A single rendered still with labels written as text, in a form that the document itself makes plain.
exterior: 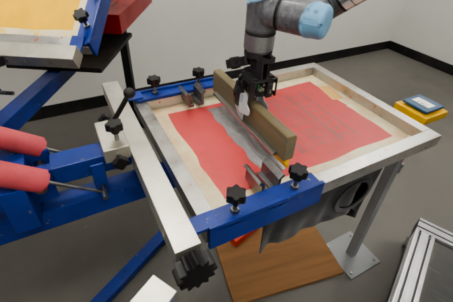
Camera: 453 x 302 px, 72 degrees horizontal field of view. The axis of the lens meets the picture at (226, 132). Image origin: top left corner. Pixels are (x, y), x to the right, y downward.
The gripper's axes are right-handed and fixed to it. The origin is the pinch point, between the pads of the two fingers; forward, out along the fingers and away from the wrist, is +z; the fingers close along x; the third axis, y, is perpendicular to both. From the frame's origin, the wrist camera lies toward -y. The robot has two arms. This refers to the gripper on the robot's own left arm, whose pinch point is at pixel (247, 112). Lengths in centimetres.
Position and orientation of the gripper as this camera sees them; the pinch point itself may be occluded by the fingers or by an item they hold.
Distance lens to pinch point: 91.7
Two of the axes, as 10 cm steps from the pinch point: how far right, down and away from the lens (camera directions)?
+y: 4.7, 5.4, -7.0
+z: -0.4, 8.1, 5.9
